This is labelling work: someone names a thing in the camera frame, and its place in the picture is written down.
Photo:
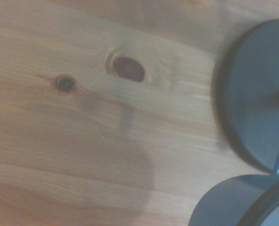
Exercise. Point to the blue-grey mug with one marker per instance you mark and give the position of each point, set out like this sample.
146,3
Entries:
226,202

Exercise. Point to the dark blue round plate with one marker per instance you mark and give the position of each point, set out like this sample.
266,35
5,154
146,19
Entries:
254,94

